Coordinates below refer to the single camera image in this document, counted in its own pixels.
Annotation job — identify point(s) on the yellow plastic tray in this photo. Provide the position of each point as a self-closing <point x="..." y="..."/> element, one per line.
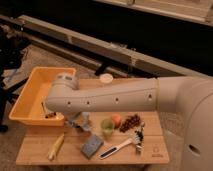
<point x="28" y="107"/>

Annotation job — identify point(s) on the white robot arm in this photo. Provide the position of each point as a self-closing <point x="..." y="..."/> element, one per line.
<point x="191" y="97"/>

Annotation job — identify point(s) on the small dark utensil cluster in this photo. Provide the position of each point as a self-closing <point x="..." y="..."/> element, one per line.
<point x="141" y="137"/>

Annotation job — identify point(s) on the blue grey sponge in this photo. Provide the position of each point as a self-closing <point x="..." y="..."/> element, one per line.
<point x="91" y="146"/>

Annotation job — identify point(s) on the wooden folding table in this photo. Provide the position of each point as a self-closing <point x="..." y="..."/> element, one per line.
<point x="39" y="139"/>

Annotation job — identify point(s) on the bunch of dark grapes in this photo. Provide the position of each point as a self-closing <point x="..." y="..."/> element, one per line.
<point x="130" y="122"/>

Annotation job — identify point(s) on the yellow corn cob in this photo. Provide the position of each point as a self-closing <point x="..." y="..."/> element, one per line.
<point x="55" y="147"/>

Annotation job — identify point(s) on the orange fruit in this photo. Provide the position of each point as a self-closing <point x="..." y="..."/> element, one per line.
<point x="116" y="119"/>

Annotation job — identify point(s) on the small brown block in tray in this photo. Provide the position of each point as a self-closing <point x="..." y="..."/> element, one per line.
<point x="47" y="112"/>

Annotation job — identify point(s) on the grey blue towel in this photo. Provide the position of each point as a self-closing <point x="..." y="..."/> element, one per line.
<point x="80" y="121"/>

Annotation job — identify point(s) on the green cup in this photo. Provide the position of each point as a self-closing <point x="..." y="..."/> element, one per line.
<point x="107" y="126"/>

